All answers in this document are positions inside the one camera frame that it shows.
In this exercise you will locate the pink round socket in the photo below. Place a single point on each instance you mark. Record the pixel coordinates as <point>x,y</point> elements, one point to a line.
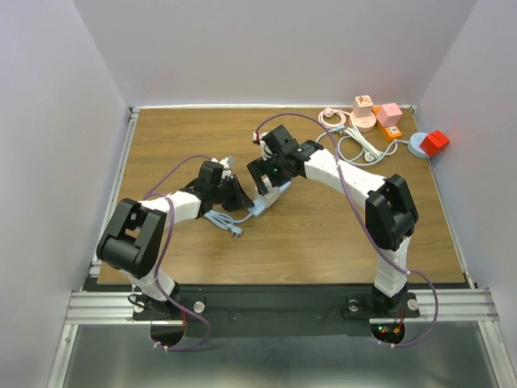
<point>363,123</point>

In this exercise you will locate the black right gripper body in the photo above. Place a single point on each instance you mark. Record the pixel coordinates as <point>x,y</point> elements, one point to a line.
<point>276,172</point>

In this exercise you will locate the light blue power strip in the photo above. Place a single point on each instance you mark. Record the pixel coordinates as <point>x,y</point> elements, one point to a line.
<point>260,206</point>

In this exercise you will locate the red cube adapter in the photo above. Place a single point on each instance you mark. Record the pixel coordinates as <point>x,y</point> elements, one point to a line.
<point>434,143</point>

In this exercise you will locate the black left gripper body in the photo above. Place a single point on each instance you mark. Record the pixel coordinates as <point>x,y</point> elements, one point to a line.
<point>222,195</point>

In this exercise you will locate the orange power strip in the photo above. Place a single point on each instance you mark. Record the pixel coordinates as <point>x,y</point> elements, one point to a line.
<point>390,133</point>

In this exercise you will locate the aluminium frame rail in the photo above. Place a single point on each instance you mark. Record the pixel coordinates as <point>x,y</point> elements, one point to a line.
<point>456,305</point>

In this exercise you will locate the pink cube adapter with drawing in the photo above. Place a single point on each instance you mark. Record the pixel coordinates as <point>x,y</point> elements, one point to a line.
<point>362,106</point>

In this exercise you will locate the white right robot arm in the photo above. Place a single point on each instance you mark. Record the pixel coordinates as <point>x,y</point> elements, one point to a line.
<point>384,206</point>

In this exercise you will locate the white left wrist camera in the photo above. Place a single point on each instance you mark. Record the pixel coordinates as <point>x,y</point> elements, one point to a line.
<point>227,164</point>

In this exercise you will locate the white cube adapter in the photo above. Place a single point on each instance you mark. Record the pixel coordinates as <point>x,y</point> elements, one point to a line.
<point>282,188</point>

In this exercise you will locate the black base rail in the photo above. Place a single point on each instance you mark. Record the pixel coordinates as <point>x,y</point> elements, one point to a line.
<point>250,310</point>

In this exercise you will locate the grey round socket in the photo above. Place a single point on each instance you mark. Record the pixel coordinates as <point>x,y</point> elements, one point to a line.
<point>414,145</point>

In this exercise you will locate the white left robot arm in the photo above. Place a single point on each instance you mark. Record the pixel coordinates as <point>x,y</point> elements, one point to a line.
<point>132,238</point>

